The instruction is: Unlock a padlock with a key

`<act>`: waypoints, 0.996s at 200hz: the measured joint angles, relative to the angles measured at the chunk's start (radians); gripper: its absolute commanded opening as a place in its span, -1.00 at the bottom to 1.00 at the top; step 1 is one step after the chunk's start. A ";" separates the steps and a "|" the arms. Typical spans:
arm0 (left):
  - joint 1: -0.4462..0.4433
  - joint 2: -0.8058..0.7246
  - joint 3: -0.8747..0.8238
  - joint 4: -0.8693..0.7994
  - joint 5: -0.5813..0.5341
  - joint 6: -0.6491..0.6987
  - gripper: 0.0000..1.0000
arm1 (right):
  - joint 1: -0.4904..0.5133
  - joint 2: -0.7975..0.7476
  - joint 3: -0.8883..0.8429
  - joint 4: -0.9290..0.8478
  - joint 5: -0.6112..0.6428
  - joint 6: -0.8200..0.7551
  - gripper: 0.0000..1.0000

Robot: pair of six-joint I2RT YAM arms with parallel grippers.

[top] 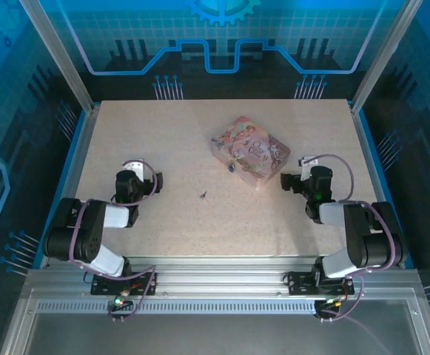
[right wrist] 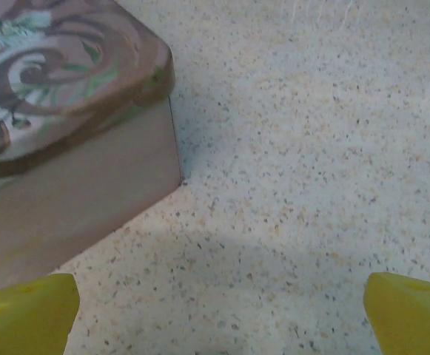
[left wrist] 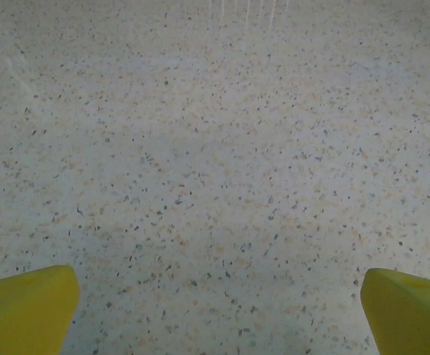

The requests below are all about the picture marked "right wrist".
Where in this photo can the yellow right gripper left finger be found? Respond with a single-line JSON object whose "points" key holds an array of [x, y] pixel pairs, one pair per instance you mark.
{"points": [[26, 318]]}

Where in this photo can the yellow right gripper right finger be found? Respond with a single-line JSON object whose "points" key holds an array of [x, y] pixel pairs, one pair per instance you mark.
{"points": [[410, 318]]}

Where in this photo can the pink floral tin box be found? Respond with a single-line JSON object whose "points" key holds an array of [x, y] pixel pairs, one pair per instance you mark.
{"points": [[70, 140]]}

